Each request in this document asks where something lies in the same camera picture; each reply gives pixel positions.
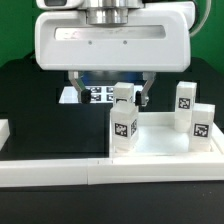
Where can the white square tabletop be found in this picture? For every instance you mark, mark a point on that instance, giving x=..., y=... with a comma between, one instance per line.
x=157, y=137

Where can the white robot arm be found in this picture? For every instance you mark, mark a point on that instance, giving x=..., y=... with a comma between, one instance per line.
x=114, y=36

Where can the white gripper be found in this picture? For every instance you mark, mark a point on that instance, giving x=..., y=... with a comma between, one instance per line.
x=113, y=35

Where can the white U-shaped obstacle fence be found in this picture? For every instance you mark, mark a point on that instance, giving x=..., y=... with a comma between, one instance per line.
x=22, y=173

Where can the white marker sheet with tags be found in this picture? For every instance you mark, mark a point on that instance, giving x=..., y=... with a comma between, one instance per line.
x=99, y=94

